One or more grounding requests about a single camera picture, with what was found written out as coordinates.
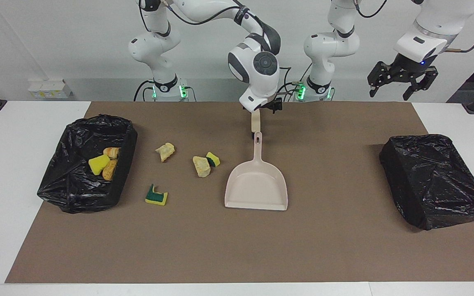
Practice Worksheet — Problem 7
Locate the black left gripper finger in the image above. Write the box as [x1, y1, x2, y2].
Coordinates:
[403, 68, 439, 101]
[367, 62, 394, 98]

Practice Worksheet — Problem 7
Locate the pale beige chunk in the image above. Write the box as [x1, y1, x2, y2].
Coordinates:
[193, 155, 212, 178]

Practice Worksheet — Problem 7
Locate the beige plastic dustpan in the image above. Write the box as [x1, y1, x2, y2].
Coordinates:
[224, 132, 288, 211]

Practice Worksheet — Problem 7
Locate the tan chunk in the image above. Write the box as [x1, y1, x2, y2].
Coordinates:
[155, 142, 176, 162]

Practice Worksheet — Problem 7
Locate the notched green yellow sponge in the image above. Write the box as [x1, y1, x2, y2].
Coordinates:
[145, 184, 168, 206]

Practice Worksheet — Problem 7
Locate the brown oval toy bread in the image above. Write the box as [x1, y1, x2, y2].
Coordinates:
[102, 159, 118, 181]

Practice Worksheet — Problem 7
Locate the plain yellow sponge piece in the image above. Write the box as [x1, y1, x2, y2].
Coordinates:
[88, 154, 111, 176]

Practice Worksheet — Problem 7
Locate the open bin with black bag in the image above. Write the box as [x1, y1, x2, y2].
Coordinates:
[37, 114, 138, 213]

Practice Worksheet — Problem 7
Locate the brown table mat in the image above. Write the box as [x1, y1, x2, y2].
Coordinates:
[5, 101, 474, 284]

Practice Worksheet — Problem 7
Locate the white power strip box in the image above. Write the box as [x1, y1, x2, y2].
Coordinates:
[28, 79, 73, 99]

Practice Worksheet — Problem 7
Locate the black base power cable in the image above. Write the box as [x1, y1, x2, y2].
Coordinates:
[278, 67, 304, 102]
[133, 80, 156, 102]

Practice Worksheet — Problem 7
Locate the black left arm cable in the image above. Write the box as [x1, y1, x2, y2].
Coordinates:
[354, 0, 474, 53]

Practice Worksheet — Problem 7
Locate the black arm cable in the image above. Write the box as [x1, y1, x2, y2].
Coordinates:
[138, 0, 246, 33]
[354, 0, 474, 53]

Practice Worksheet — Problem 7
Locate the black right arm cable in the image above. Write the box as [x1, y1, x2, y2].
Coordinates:
[138, 0, 246, 33]

